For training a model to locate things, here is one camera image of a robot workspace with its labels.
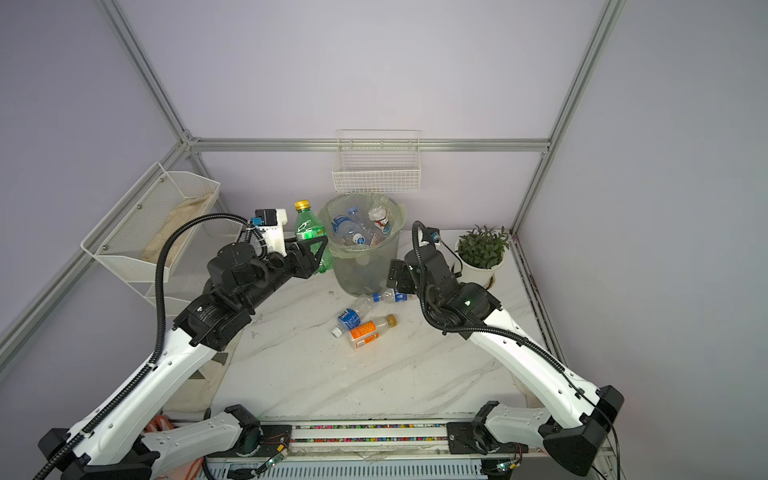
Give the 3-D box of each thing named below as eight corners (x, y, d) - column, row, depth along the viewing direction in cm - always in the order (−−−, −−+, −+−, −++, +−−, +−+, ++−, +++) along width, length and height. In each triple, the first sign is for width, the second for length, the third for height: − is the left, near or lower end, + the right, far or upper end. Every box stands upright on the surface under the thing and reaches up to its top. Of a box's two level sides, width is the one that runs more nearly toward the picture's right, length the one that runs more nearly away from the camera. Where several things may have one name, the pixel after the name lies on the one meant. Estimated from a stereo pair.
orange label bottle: (357, 351, 90) (355, 344, 86) (350, 339, 93) (348, 330, 88) (399, 330, 95) (399, 321, 90) (392, 318, 97) (392, 309, 93)
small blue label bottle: (328, 331, 93) (326, 325, 90) (363, 299, 100) (362, 292, 97) (340, 342, 90) (338, 337, 87) (375, 308, 98) (375, 302, 95)
